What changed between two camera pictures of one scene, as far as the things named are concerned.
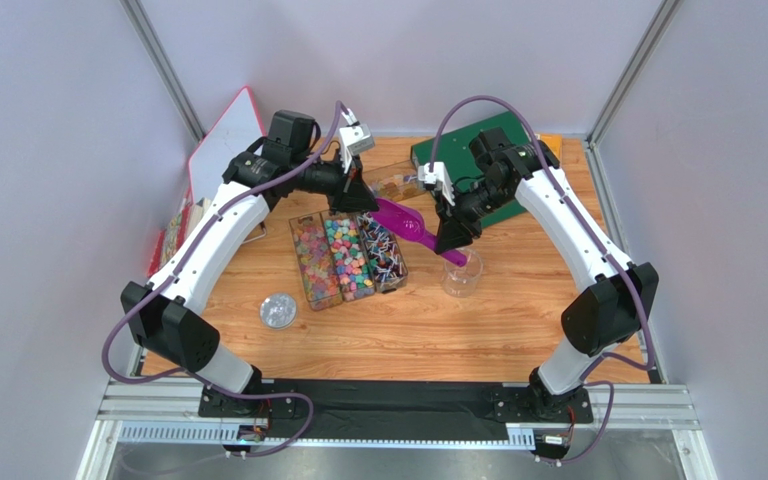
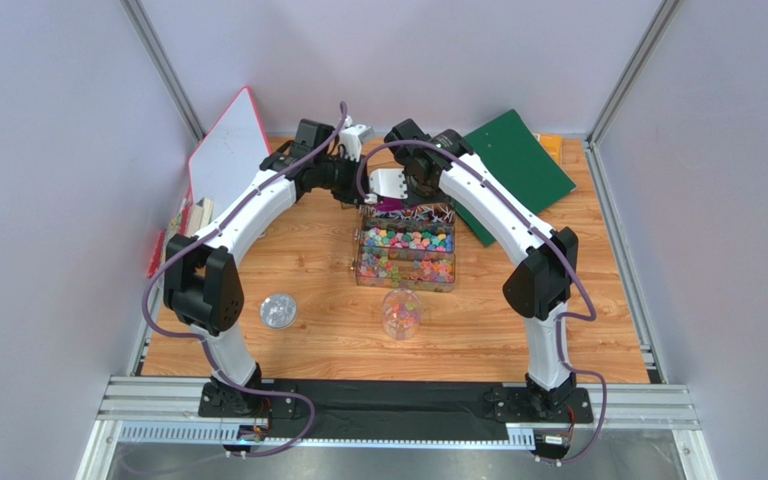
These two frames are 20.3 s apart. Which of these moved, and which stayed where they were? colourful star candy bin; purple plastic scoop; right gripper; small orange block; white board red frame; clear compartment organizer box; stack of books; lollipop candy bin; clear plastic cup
Moved: purple plastic scoop; lollipop candy bin; right gripper; clear plastic cup; clear compartment organizer box; colourful star candy bin
Stayed: white board red frame; stack of books; small orange block
